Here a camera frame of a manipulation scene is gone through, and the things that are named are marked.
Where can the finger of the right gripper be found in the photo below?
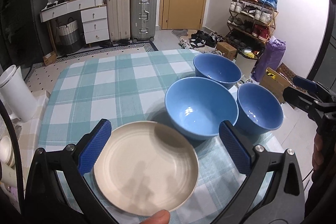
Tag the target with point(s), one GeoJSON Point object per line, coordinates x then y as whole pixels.
{"type": "Point", "coordinates": [298, 99]}
{"type": "Point", "coordinates": [305, 84]}

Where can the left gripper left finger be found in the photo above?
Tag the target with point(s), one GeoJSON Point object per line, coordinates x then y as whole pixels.
{"type": "Point", "coordinates": [56, 188]}

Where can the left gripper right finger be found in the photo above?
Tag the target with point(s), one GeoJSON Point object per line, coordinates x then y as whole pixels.
{"type": "Point", "coordinates": [272, 191]}

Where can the large cream plate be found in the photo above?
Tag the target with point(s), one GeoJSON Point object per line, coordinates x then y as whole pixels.
{"type": "Point", "coordinates": [146, 167]}

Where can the stacked cream bowls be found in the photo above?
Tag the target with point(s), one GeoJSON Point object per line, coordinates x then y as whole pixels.
{"type": "Point", "coordinates": [6, 151]}

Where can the right hand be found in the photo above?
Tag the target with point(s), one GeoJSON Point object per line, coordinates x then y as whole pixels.
{"type": "Point", "coordinates": [317, 157]}

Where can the left hand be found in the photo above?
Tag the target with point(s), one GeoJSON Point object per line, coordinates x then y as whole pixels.
{"type": "Point", "coordinates": [160, 217]}

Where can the blue bowl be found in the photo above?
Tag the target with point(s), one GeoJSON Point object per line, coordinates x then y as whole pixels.
{"type": "Point", "coordinates": [259, 110]}
{"type": "Point", "coordinates": [197, 106]}
{"type": "Point", "coordinates": [217, 68]}

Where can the purple bag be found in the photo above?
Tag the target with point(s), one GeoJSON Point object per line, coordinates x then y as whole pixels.
{"type": "Point", "coordinates": [270, 58]}

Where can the beige checked tablecloth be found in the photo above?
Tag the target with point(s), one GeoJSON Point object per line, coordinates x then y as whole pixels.
{"type": "Point", "coordinates": [29, 132]}

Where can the cardboard box by shoes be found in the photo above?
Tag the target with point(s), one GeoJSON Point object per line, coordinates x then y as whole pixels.
{"type": "Point", "coordinates": [227, 50]}

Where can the shoe rack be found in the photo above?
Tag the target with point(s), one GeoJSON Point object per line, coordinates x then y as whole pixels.
{"type": "Point", "coordinates": [251, 23]}

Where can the teal checked tablecloth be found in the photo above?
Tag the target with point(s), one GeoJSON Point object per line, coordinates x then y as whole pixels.
{"type": "Point", "coordinates": [128, 88]}

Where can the white electric kettle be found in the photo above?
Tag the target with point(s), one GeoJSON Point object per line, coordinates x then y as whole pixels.
{"type": "Point", "coordinates": [17, 95]}

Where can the patterned floor rug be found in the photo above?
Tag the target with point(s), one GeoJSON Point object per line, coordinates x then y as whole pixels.
{"type": "Point", "coordinates": [43, 77]}

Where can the small cardboard box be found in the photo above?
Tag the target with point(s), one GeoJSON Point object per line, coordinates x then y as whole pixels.
{"type": "Point", "coordinates": [50, 58]}

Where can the woven laundry basket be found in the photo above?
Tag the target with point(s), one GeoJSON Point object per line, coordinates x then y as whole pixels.
{"type": "Point", "coordinates": [69, 36]}

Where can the white drawer desk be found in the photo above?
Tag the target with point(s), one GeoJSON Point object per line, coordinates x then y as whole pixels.
{"type": "Point", "coordinates": [91, 14]}

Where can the silver suitcase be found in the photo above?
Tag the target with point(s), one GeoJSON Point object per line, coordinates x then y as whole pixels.
{"type": "Point", "coordinates": [142, 20]}

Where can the beige suitcase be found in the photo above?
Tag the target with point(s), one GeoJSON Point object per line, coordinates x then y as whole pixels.
{"type": "Point", "coordinates": [118, 12]}

